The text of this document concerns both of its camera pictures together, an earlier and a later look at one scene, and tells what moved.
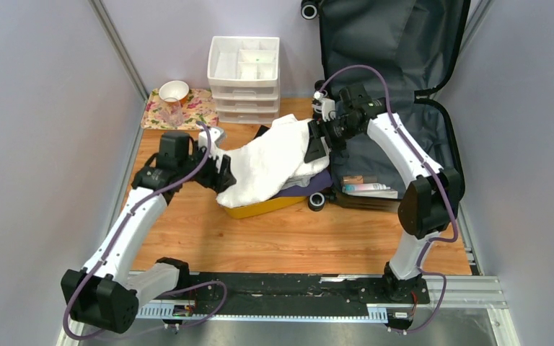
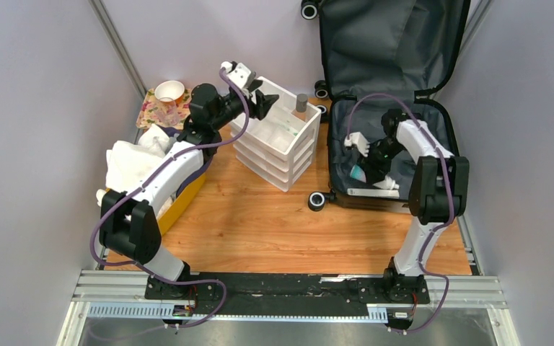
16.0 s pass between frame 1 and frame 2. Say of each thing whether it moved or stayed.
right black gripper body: moved
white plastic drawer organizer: moved
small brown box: moved
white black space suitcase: stayed
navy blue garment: moved
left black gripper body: moved
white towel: moved
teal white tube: moved
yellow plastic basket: moved
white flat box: stayed
